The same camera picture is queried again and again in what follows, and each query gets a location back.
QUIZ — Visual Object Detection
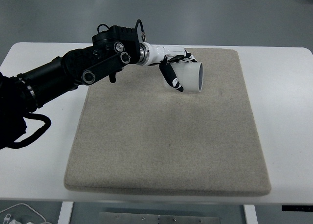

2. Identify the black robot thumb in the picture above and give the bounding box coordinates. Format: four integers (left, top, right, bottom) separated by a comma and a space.
159, 62, 183, 92

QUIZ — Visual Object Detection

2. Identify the beige felt mat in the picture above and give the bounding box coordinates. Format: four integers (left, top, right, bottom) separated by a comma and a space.
64, 48, 271, 196

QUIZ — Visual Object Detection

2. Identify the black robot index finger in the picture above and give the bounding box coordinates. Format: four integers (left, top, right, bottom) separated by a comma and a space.
183, 52, 198, 63

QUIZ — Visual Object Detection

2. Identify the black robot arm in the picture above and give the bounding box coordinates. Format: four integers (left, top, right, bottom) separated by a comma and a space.
0, 20, 196, 149

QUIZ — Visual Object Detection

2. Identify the white cable on floor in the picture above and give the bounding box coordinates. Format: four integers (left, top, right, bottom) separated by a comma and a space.
0, 202, 47, 224

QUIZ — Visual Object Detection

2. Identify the black desk control panel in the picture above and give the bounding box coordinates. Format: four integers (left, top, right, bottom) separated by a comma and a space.
282, 205, 313, 212

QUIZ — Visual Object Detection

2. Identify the white table leg right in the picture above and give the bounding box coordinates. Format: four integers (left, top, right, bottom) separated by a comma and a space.
244, 204, 258, 224

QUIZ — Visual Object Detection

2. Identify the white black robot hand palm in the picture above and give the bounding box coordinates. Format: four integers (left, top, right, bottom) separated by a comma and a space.
138, 42, 190, 66

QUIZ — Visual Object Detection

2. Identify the metal table base plate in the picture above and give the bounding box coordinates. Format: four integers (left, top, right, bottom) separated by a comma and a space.
98, 212, 221, 224

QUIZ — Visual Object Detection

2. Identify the white table leg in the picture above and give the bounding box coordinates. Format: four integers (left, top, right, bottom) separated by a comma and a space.
57, 202, 74, 224
244, 204, 258, 224

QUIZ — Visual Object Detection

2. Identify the white ribbed cup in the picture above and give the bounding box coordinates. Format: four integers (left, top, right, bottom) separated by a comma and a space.
163, 62, 203, 92

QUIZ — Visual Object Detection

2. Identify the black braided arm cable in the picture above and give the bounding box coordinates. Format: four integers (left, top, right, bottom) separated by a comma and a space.
9, 113, 52, 149

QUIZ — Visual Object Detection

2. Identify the white table leg left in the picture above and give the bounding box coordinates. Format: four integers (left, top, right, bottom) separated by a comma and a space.
57, 202, 74, 224

